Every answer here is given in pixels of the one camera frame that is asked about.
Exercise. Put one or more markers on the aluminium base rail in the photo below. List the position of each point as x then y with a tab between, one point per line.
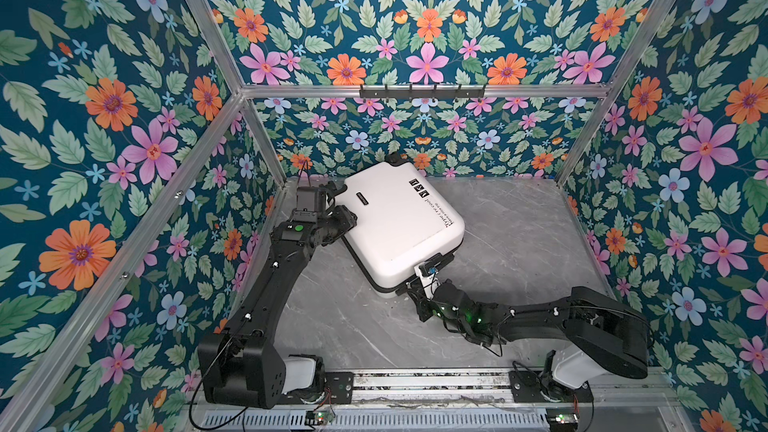
485	388

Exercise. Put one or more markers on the aluminium frame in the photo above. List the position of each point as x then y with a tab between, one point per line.
102	101

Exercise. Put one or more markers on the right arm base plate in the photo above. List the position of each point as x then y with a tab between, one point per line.
530	387

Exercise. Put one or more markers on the black hook rack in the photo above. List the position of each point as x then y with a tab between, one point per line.
409	92

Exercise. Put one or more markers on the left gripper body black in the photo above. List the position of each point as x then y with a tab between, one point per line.
334	223

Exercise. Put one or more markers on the white hard-shell suitcase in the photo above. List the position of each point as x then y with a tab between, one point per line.
402	222

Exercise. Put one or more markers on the white vent grille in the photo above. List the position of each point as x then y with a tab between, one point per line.
377	420

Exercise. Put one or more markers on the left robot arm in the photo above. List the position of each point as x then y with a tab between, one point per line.
240	365

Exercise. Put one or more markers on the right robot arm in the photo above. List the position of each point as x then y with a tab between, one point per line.
604	336

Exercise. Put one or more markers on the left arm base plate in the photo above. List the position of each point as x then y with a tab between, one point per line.
336	387

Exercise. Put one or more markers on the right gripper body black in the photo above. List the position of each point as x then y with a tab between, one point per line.
426	311

